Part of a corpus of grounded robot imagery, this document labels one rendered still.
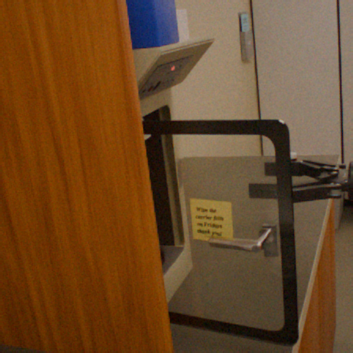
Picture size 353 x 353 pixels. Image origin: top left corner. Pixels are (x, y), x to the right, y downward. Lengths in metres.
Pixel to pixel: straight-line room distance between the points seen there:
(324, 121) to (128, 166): 3.25
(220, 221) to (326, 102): 3.15
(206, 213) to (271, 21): 3.17
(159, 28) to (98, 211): 0.32
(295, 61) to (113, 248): 3.19
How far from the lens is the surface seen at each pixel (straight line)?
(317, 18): 3.91
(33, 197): 0.95
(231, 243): 0.81
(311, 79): 3.95
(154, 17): 0.87
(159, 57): 0.86
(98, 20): 0.80
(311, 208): 1.65
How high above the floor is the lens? 1.55
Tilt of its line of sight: 17 degrees down
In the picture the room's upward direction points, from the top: 7 degrees counter-clockwise
